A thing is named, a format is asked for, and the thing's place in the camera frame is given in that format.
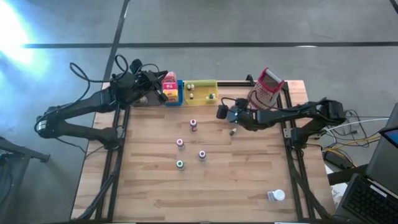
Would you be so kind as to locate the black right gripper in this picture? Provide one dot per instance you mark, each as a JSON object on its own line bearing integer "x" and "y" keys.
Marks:
{"x": 241, "y": 113}

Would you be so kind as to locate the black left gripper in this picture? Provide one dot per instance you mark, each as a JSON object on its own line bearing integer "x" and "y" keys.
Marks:
{"x": 146, "y": 83}

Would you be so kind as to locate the yellow cereal box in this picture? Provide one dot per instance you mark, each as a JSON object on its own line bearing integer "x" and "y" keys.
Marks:
{"x": 171, "y": 96}

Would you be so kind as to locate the dark brown dropper bottle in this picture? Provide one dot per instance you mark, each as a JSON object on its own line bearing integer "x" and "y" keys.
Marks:
{"x": 191, "y": 96}
{"x": 232, "y": 132}

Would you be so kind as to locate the small clear glass jar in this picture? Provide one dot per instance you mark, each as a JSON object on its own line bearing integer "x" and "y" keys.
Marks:
{"x": 143, "y": 99}

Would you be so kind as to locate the violet small dropper bottle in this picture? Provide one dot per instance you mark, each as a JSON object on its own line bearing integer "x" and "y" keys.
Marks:
{"x": 192, "y": 86}

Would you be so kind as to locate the pink food colour bottle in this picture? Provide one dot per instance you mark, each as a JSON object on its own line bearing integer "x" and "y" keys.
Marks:
{"x": 179, "y": 143}

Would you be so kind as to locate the green food colour bottle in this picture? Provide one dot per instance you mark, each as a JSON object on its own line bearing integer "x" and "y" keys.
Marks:
{"x": 180, "y": 164}

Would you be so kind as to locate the white-lidded seasoning jar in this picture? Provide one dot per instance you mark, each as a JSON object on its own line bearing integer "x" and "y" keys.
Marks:
{"x": 276, "y": 195}

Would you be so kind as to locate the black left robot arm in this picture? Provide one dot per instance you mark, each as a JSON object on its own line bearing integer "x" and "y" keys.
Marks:
{"x": 81, "y": 105}

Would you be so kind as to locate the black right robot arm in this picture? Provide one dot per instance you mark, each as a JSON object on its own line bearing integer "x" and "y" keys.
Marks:
{"x": 286, "y": 115}

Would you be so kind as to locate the grey translucent plastic bin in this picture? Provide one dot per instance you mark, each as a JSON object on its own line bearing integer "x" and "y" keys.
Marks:
{"x": 152, "y": 102}

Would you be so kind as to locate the blue plastic bin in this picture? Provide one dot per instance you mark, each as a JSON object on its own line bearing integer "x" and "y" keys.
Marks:
{"x": 181, "y": 93}

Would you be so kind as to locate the red metal box grater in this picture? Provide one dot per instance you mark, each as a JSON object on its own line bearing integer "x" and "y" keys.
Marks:
{"x": 267, "y": 90}

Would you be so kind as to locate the yellow translucent plastic bin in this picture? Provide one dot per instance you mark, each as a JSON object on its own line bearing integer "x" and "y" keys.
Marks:
{"x": 202, "y": 90}

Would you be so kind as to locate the black power brick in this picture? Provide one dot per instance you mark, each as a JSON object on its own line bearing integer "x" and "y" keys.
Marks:
{"x": 335, "y": 159}

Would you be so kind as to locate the black laptop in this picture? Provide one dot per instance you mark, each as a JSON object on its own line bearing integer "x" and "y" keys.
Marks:
{"x": 367, "y": 199}

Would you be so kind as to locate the blue-lit monitor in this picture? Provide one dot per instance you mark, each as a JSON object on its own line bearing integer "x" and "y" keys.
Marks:
{"x": 392, "y": 137}

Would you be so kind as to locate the black metal stand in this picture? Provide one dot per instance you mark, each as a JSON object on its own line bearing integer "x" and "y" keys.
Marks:
{"x": 18, "y": 149}

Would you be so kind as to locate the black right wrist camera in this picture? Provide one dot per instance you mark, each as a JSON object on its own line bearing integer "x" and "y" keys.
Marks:
{"x": 221, "y": 112}

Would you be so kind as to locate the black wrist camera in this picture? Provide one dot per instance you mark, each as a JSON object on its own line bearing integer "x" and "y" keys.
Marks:
{"x": 136, "y": 65}
{"x": 221, "y": 112}

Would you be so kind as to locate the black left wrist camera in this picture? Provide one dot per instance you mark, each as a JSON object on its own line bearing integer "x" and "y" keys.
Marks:
{"x": 136, "y": 65}

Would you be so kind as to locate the black side table frame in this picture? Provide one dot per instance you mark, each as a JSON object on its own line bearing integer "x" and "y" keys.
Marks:
{"x": 345, "y": 175}

